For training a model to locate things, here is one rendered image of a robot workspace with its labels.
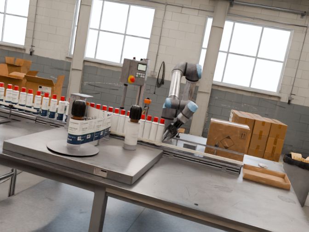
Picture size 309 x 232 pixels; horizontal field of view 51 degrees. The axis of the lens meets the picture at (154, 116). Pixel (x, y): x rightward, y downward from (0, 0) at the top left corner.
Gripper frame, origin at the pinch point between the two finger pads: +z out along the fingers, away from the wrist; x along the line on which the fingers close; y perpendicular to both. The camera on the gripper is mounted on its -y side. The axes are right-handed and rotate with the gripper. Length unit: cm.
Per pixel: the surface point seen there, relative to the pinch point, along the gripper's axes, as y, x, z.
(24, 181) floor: -58, -87, 157
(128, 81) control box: 1, -49, -15
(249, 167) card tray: -12, 60, -25
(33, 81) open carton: -94, -164, 82
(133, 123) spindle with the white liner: 32.3, -20.3, -3.1
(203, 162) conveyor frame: 6.0, 31.8, -8.7
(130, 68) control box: 1, -54, -23
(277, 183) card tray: 14, 75, -34
